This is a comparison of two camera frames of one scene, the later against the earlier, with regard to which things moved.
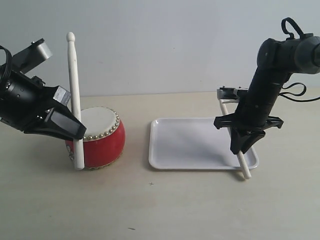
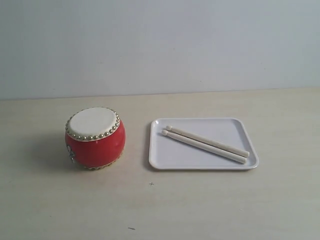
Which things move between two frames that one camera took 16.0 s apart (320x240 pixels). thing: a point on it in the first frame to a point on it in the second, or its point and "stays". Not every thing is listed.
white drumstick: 78,143 to 204,147
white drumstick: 245,169 to 208,141
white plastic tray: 194,143 stays
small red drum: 104,143 stays
